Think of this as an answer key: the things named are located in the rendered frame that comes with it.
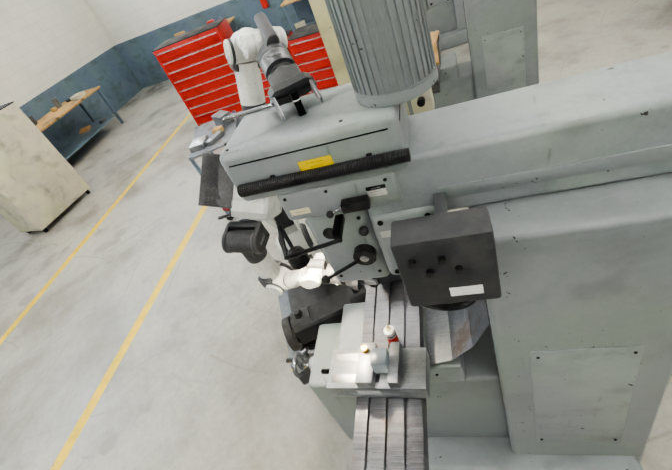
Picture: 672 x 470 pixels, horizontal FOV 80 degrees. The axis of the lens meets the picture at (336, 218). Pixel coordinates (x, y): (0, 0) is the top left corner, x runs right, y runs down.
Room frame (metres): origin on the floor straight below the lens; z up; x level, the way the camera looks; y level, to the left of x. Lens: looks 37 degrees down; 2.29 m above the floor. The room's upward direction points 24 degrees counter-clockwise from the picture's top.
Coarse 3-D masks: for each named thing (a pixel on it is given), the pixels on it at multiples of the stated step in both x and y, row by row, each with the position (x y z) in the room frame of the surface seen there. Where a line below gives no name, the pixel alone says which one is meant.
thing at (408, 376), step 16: (336, 352) 0.92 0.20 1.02; (352, 352) 0.89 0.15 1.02; (400, 352) 0.80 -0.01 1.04; (416, 352) 0.79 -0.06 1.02; (336, 368) 0.86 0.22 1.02; (352, 368) 0.83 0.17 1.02; (400, 368) 0.75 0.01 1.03; (416, 368) 0.73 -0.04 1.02; (336, 384) 0.80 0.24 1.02; (352, 384) 0.77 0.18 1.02; (384, 384) 0.73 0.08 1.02; (400, 384) 0.70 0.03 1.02; (416, 384) 0.68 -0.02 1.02
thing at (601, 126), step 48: (528, 96) 0.83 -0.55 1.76; (576, 96) 0.75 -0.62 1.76; (624, 96) 0.68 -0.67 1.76; (432, 144) 0.81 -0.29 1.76; (480, 144) 0.75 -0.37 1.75; (528, 144) 0.71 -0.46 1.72; (576, 144) 0.67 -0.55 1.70; (624, 144) 0.63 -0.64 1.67; (432, 192) 0.79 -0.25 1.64; (480, 192) 0.75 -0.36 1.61; (528, 192) 0.71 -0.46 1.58
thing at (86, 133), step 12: (288, 0) 9.60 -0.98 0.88; (300, 24) 9.55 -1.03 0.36; (72, 96) 9.23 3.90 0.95; (84, 96) 9.12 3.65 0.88; (60, 108) 9.00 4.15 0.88; (72, 108) 8.70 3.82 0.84; (84, 108) 9.80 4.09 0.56; (48, 120) 8.35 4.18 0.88; (108, 120) 9.34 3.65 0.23; (120, 120) 9.55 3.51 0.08; (84, 132) 9.22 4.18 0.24; (96, 132) 8.85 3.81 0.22; (72, 144) 8.72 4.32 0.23
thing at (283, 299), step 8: (280, 296) 1.96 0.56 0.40; (280, 304) 1.89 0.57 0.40; (288, 304) 1.86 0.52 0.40; (288, 312) 1.80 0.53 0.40; (288, 344) 1.56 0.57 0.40; (304, 344) 1.51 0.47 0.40; (312, 344) 1.49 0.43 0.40; (288, 352) 1.51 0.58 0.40; (296, 352) 1.48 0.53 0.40; (304, 376) 1.39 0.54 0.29; (304, 384) 1.39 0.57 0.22
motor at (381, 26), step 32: (352, 0) 0.84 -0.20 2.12; (384, 0) 0.82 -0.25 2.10; (416, 0) 0.83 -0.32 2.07; (352, 32) 0.85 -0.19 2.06; (384, 32) 0.81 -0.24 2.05; (416, 32) 0.82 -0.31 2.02; (352, 64) 0.88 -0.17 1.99; (384, 64) 0.82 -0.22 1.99; (416, 64) 0.82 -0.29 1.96; (384, 96) 0.83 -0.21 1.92; (416, 96) 0.81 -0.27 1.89
